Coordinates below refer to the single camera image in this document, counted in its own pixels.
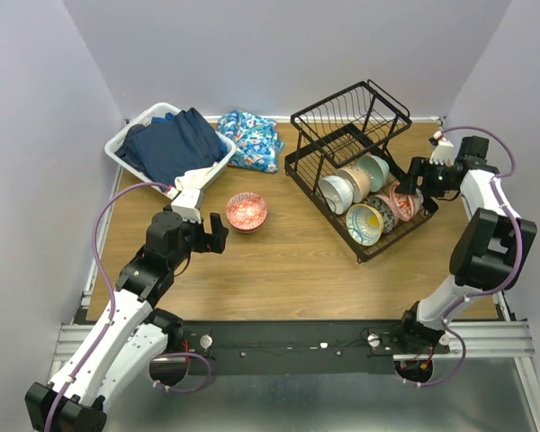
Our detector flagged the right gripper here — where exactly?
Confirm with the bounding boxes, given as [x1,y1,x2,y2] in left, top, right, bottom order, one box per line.
[393,156,455,198]

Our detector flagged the orange white floral bowl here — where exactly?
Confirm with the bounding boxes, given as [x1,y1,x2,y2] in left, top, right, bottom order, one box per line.
[390,183,423,221]

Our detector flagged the blue white patterned bowl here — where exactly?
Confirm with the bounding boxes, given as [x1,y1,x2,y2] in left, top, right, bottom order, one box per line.
[225,192,268,228]

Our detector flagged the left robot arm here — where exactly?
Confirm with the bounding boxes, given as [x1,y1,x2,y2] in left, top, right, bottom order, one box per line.
[24,170,229,431]

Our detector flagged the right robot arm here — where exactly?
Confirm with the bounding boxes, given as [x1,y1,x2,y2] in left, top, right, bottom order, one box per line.
[395,130,537,353]

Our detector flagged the pink and black bowl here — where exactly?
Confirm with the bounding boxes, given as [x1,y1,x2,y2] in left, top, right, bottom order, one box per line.
[365,193,399,234]

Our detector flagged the mint green bowl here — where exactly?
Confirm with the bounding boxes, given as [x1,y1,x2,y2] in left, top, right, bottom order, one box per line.
[356,155,390,193]

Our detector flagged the beige bowl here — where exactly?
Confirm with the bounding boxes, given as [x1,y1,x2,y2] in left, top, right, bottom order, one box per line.
[337,166,371,203]

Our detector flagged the yellow sun patterned bowl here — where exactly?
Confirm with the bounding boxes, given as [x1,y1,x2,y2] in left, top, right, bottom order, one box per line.
[346,203,383,247]

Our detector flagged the white cloth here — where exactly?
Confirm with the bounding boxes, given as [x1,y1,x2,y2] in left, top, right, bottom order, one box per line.
[174,162,218,192]

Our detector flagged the white ribbed bowl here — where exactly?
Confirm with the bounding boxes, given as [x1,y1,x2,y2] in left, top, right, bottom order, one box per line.
[318,175,353,215]

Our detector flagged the blue floral cloth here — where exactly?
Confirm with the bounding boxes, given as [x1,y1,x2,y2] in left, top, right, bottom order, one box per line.
[217,110,284,174]

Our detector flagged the navy blue clothes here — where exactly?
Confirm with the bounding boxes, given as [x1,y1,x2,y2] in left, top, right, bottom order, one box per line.
[116,108,228,186]

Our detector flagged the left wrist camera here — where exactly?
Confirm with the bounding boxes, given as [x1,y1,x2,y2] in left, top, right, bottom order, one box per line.
[171,188,203,223]

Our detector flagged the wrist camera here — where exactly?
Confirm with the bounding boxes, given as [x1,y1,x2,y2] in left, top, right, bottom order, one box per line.
[429,130,454,166]
[171,188,203,223]

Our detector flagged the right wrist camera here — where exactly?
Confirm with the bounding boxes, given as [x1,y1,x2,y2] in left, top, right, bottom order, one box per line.
[429,130,454,166]

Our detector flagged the black wire dish rack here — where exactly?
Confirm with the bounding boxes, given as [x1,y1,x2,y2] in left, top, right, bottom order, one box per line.
[284,80,438,263]

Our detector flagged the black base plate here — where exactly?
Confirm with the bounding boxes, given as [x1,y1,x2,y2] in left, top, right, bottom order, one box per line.
[152,319,451,377]

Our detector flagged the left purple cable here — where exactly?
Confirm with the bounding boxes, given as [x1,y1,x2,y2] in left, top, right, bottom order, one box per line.
[42,182,212,432]

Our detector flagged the purple cable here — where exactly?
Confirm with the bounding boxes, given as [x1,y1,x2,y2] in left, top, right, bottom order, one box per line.
[42,182,212,432]
[402,125,523,387]

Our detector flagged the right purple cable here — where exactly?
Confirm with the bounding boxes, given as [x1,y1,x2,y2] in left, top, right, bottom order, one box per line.
[402,125,523,387]

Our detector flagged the aluminium frame rail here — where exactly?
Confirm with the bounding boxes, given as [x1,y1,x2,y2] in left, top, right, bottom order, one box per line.
[53,324,94,362]

